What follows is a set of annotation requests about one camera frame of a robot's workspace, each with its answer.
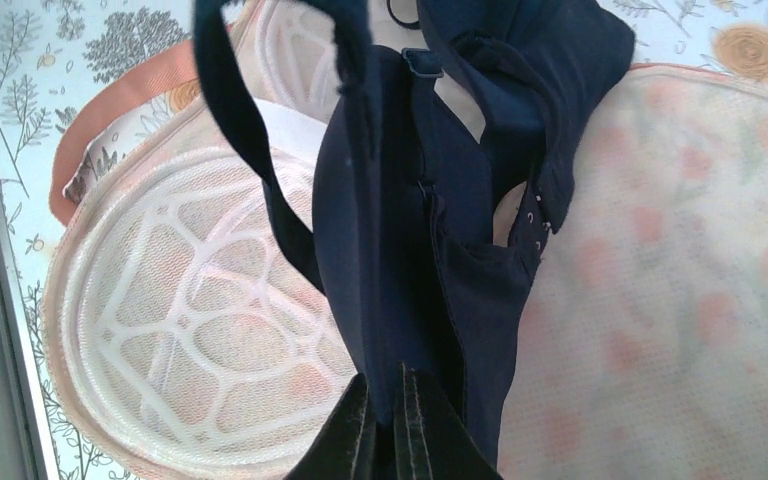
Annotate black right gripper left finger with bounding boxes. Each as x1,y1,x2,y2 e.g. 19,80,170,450
285,374,377,480

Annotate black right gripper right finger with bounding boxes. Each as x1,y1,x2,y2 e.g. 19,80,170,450
393,368,501,480

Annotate floral peach mesh laundry bag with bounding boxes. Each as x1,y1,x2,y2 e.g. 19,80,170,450
40,1,768,479

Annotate navy blue bra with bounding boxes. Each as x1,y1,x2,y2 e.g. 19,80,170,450
194,1,635,472

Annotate floral patterned table mat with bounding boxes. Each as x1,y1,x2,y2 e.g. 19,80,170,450
0,0,768,480

